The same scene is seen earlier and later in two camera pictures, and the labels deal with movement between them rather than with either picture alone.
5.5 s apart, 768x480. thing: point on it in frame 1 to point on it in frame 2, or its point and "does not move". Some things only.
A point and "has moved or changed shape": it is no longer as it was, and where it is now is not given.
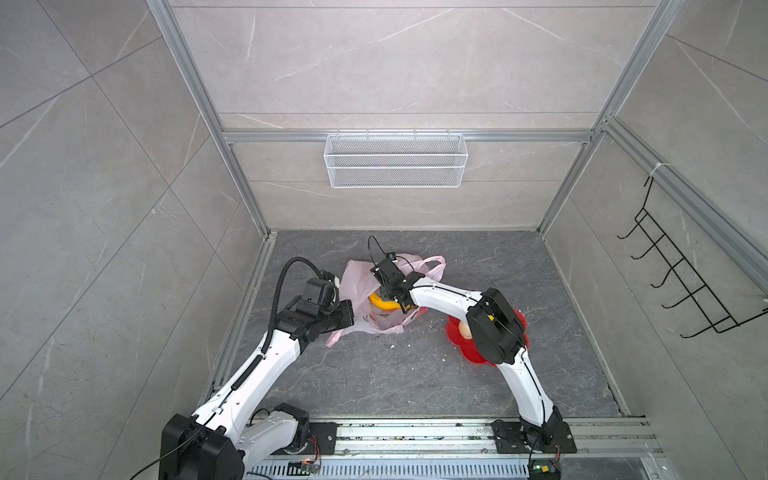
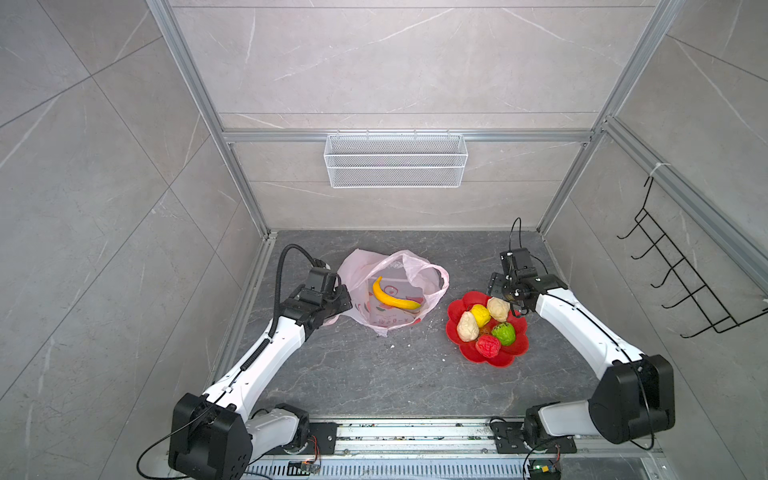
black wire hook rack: x=716 y=315 does not move
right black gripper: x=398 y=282 to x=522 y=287
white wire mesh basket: x=396 y=161 does not move
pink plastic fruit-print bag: x=358 y=285 has moved or changed shape
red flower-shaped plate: x=468 y=346 does not move
